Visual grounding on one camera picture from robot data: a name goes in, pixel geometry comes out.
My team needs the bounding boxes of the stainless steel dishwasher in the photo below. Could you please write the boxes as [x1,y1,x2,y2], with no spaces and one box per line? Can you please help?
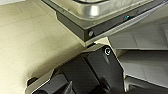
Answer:
[40,0,168,43]

